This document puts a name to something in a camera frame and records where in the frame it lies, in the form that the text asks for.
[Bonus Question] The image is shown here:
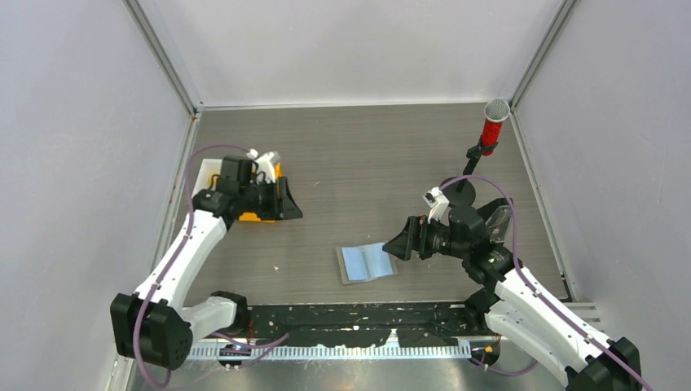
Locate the orange plastic bin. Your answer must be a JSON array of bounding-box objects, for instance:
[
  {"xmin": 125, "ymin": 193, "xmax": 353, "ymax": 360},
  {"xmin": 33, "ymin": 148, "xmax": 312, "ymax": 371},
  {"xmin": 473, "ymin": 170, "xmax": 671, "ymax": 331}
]
[{"xmin": 239, "ymin": 163, "xmax": 283, "ymax": 223}]

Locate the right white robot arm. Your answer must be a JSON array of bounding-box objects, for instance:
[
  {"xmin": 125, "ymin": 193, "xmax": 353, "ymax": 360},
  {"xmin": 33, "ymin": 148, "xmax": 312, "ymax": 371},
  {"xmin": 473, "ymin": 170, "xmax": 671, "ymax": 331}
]
[{"xmin": 383, "ymin": 199, "xmax": 645, "ymax": 390}]

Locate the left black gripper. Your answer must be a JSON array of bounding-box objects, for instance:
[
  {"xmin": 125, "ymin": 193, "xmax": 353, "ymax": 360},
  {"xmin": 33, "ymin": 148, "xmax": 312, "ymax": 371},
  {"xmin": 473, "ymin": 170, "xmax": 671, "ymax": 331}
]
[{"xmin": 239, "ymin": 176, "xmax": 301, "ymax": 221}]

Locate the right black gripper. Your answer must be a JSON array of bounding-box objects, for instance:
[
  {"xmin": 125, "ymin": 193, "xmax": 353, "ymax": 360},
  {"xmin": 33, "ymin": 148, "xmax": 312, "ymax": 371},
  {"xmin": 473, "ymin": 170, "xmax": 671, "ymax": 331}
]
[{"xmin": 382, "ymin": 213, "xmax": 469, "ymax": 261}]

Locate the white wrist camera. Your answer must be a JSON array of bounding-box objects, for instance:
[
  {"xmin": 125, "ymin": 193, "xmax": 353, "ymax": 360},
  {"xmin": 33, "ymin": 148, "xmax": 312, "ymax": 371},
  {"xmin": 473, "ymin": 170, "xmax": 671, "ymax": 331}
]
[
  {"xmin": 245, "ymin": 149, "xmax": 281, "ymax": 183},
  {"xmin": 423, "ymin": 187, "xmax": 450, "ymax": 222}
]

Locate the red microphone on black stand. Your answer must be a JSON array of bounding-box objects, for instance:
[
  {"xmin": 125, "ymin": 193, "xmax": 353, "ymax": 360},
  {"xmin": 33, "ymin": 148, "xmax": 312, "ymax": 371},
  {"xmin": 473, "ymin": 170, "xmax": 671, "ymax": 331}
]
[{"xmin": 442, "ymin": 99, "xmax": 510, "ymax": 206}]

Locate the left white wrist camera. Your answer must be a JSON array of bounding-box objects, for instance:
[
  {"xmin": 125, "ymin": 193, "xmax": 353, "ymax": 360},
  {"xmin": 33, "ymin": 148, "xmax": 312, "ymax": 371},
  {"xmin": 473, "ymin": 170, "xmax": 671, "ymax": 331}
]
[{"xmin": 245, "ymin": 149, "xmax": 281, "ymax": 183}]

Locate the black stand with clear plate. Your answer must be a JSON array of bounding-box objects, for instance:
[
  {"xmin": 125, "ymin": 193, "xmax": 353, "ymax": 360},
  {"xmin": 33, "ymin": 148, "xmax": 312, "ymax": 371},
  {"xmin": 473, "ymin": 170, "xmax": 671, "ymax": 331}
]
[{"xmin": 478, "ymin": 198, "xmax": 513, "ymax": 244}]

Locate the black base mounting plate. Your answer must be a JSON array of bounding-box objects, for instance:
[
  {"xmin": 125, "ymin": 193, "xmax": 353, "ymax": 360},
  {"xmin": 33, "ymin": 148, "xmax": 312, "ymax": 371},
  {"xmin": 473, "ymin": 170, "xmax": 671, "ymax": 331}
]
[{"xmin": 221, "ymin": 301, "xmax": 503, "ymax": 348}]

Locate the slotted metal rail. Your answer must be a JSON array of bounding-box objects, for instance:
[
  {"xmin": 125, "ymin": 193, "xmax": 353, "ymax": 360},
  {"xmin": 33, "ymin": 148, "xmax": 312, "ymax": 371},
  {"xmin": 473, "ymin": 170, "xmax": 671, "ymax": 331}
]
[{"xmin": 187, "ymin": 341, "xmax": 472, "ymax": 361}]

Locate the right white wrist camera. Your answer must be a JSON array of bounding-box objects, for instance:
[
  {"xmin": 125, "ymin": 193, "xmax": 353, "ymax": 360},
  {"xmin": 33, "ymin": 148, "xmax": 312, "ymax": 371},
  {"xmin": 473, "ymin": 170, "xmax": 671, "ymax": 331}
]
[{"xmin": 423, "ymin": 187, "xmax": 450, "ymax": 222}]

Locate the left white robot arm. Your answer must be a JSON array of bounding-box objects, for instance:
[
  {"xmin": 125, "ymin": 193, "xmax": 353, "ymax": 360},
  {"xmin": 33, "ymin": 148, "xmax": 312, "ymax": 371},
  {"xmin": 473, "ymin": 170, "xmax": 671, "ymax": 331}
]
[{"xmin": 110, "ymin": 150, "xmax": 303, "ymax": 370}]

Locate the white plastic bin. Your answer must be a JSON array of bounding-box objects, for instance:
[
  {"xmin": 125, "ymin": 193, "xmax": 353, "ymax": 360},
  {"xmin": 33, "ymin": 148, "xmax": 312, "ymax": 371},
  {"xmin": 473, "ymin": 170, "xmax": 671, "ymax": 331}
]
[{"xmin": 191, "ymin": 158, "xmax": 222, "ymax": 196}]

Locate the blue grey card holder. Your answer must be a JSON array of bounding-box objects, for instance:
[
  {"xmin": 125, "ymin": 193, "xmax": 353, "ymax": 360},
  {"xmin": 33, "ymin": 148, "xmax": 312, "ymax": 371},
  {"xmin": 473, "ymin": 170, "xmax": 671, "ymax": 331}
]
[{"xmin": 336, "ymin": 242, "xmax": 398, "ymax": 285}]

